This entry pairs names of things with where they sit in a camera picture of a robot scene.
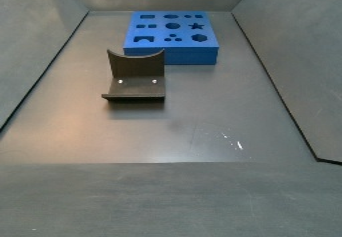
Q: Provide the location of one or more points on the black curved holder stand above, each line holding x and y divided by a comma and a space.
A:
136, 70

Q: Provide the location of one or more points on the blue shape sorter block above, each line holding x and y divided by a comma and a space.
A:
181, 33

